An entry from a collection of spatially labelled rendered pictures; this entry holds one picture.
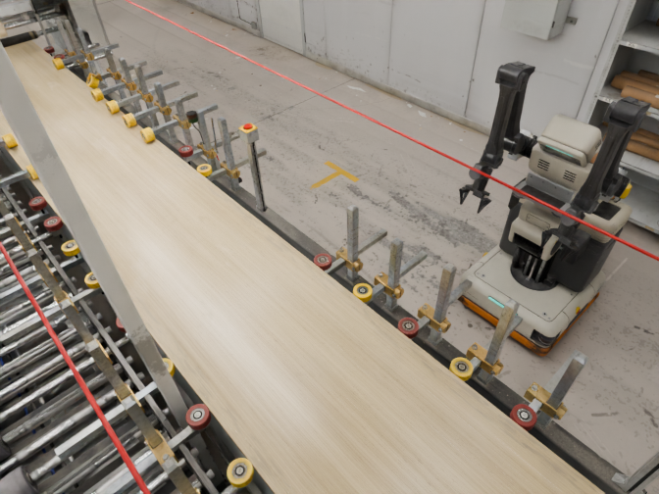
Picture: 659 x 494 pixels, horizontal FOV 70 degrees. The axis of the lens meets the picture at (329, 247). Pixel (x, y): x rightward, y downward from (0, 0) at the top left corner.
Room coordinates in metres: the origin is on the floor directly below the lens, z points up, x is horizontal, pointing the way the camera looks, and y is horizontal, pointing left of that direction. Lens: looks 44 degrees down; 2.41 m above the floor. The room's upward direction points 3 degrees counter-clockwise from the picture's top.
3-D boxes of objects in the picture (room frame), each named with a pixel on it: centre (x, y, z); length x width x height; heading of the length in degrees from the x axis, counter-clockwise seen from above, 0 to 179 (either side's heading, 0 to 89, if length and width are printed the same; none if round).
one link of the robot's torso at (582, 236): (1.73, -1.14, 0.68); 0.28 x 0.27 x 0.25; 41
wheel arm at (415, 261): (1.41, -0.28, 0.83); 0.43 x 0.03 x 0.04; 131
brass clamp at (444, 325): (1.17, -0.42, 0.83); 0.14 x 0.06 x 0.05; 41
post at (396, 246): (1.34, -0.27, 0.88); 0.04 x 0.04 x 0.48; 41
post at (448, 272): (1.15, -0.43, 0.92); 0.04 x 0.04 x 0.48; 41
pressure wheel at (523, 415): (0.71, -0.62, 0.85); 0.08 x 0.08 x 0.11
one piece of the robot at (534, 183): (1.69, -1.01, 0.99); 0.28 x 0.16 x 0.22; 41
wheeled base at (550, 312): (1.88, -1.23, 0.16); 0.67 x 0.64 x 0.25; 131
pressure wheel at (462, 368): (0.90, -0.45, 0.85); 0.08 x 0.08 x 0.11
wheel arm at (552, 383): (0.84, -0.77, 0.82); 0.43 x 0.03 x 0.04; 131
